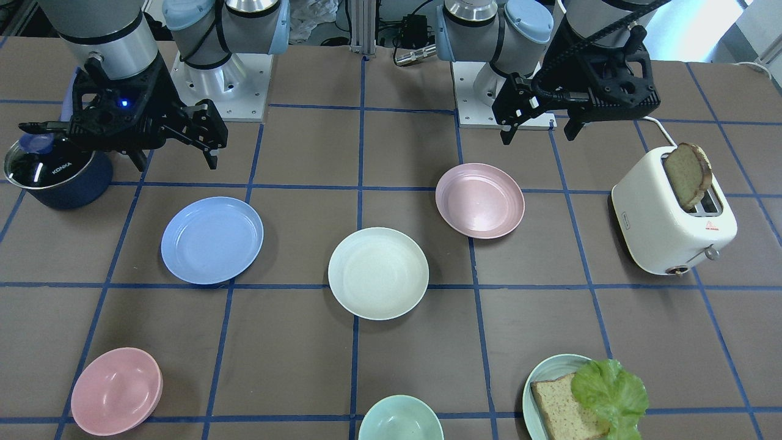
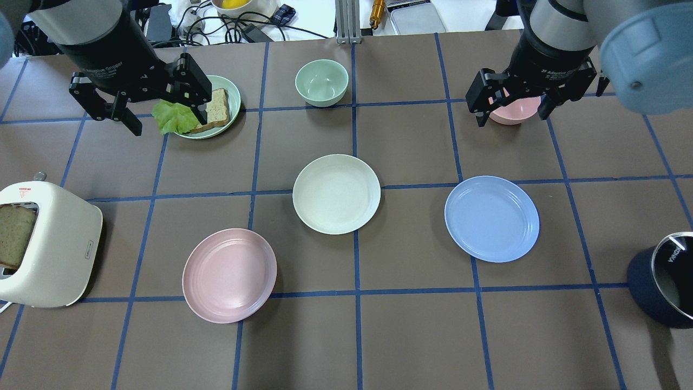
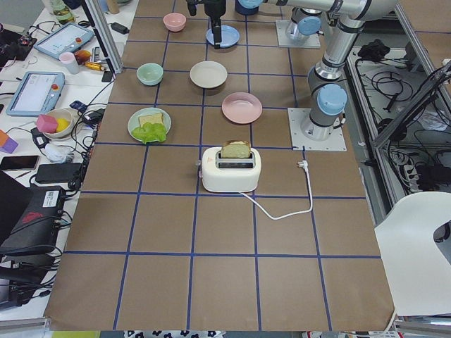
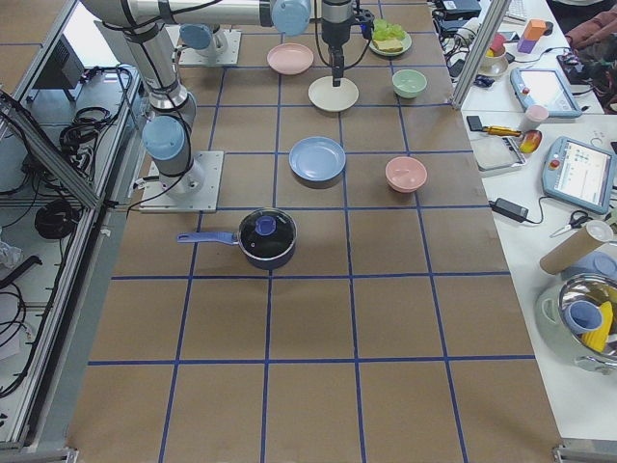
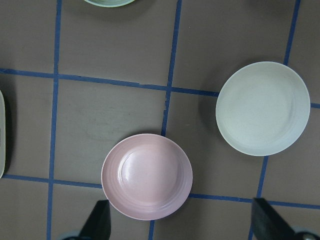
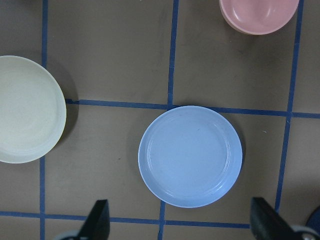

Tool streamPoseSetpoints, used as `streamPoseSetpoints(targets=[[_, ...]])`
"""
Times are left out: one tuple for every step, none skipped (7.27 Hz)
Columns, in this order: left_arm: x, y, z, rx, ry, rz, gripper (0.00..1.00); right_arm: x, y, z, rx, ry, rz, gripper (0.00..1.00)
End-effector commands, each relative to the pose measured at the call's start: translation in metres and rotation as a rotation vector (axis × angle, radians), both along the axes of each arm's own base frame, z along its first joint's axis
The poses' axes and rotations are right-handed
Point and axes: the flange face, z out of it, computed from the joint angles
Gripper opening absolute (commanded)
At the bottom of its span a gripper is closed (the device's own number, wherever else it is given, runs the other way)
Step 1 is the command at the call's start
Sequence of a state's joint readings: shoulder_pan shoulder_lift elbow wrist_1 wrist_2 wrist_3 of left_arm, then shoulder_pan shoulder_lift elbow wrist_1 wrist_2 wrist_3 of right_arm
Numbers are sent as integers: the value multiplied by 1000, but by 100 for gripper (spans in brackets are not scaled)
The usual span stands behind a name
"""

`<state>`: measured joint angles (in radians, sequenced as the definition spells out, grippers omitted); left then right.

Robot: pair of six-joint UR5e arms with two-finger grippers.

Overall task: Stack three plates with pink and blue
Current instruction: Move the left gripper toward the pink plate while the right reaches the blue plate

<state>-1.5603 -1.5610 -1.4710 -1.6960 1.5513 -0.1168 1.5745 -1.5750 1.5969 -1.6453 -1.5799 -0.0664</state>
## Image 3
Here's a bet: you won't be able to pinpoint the toast slice in toaster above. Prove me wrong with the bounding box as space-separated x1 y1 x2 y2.
221 140 251 158

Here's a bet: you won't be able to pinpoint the beige plate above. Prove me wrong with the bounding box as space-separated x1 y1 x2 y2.
190 61 228 89

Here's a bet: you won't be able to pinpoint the pink plastic cup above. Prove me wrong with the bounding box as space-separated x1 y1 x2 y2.
59 52 80 75

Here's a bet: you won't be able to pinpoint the black power adapter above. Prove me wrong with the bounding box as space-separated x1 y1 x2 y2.
110 23 130 35

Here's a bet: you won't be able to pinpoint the black smartphone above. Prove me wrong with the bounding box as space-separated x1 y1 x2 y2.
1 155 40 171

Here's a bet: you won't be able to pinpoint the white toaster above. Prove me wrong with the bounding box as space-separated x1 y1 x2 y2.
199 146 261 193

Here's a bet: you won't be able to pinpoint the upper teach pendant tablet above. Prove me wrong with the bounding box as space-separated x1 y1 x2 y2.
34 23 94 59

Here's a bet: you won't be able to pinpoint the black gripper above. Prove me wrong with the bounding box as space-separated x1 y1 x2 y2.
186 0 226 49

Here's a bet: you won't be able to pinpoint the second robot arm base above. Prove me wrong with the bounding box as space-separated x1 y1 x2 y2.
276 7 322 49

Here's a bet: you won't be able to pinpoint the pink plate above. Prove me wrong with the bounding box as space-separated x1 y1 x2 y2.
221 92 262 124

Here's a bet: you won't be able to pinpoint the green plate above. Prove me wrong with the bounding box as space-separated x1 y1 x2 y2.
128 108 171 141

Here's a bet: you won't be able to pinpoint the black electronics box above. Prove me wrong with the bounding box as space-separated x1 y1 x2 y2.
1 185 66 256

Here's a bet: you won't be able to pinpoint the yellow toy fruit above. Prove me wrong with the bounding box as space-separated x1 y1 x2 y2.
55 118 70 133

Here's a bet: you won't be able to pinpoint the pink toy block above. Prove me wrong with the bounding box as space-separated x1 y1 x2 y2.
36 114 58 133

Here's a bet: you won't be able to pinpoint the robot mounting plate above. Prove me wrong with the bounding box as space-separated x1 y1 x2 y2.
288 108 347 151

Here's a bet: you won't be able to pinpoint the beige bowl with toys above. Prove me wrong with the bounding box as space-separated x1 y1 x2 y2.
44 108 78 140

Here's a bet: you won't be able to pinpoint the pink bowl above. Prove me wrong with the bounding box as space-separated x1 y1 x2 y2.
163 13 187 32

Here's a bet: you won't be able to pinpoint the green bowl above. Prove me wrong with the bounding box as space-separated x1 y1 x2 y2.
136 63 163 86

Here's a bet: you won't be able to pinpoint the blue plate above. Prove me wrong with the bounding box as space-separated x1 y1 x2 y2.
206 25 240 49

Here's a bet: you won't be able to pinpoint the bread slice on plate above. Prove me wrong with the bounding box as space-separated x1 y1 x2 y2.
138 113 163 127

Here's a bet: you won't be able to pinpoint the aluminium frame post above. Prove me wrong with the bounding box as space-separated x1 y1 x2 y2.
82 0 123 75

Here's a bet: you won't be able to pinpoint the green glass bottle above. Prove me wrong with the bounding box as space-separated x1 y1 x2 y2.
50 0 75 25

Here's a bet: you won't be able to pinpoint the lower teach pendant tablet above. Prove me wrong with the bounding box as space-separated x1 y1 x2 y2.
6 72 66 117

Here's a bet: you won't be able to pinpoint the teach pendant tablet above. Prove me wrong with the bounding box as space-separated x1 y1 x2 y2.
34 23 94 59
6 72 66 117

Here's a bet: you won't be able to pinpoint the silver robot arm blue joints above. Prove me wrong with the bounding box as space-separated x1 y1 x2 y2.
235 0 398 140

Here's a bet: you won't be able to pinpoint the white chair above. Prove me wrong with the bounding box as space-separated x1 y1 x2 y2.
375 192 450 316

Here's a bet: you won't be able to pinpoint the white toaster power cable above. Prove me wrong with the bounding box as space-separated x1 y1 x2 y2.
237 160 314 221

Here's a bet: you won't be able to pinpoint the green lettuce leaf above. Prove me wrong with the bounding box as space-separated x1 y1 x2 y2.
131 123 166 144

